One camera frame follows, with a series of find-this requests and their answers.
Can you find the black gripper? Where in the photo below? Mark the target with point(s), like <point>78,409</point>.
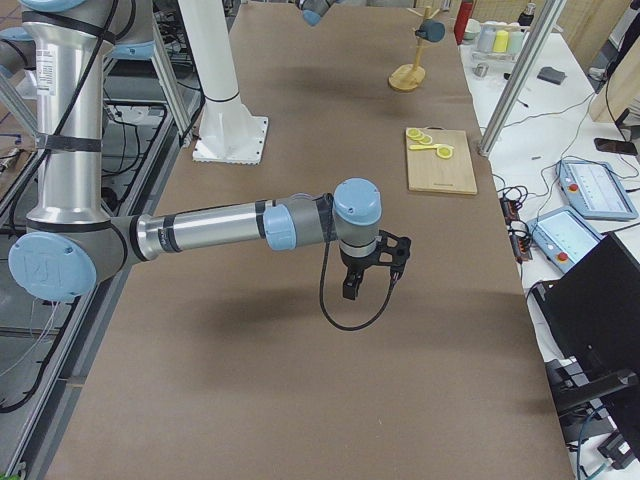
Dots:
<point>353,263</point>

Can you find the dark blue mug yellow inside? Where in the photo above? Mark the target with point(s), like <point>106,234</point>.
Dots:
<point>431,31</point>

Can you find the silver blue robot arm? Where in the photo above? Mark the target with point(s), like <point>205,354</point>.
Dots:
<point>72,243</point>
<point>313,11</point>

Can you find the small steel cup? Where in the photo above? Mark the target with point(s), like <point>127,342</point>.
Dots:
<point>481,70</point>

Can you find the yellow cup on tray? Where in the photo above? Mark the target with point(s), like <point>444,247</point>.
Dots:
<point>501,41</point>

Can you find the grey cup on tray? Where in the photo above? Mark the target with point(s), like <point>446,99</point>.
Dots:
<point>486,39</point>

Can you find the light blue cup on tray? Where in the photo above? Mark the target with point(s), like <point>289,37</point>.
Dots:
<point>515,42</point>

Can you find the wooden cutting board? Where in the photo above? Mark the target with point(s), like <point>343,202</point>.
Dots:
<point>429,173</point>

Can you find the yellow plastic spoon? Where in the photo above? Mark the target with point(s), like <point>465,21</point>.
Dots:
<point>416,147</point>

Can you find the lemon slice on spoon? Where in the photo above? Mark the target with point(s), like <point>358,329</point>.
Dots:
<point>444,151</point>

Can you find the lemon slice inner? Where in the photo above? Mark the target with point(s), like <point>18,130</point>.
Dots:
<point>426,139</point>

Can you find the lemon slice outer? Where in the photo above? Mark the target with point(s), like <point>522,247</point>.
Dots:
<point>411,132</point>

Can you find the black power strip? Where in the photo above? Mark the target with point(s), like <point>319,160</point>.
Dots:
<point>518,231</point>

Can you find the near teach pendant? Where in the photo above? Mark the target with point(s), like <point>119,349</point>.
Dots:
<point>563,236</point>

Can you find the teach pendant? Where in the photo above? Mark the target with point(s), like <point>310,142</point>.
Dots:
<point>563,236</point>
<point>594,192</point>

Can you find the black monitor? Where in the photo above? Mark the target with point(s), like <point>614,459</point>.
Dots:
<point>593,314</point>

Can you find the far teach pendant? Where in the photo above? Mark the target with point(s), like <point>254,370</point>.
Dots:
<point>594,192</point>

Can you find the black smartphone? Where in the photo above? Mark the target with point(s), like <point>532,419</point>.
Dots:
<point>615,146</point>

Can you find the grey pad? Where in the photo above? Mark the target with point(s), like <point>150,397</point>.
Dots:
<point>551,75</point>

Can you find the red bottle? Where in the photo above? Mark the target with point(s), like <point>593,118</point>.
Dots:
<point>462,18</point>

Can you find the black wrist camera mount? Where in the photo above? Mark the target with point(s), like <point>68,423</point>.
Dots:
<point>394,252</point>

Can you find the white pedestal column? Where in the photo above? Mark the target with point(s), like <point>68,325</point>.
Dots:
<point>228,132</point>

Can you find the aluminium frame post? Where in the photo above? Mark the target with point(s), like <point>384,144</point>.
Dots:
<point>533,46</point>

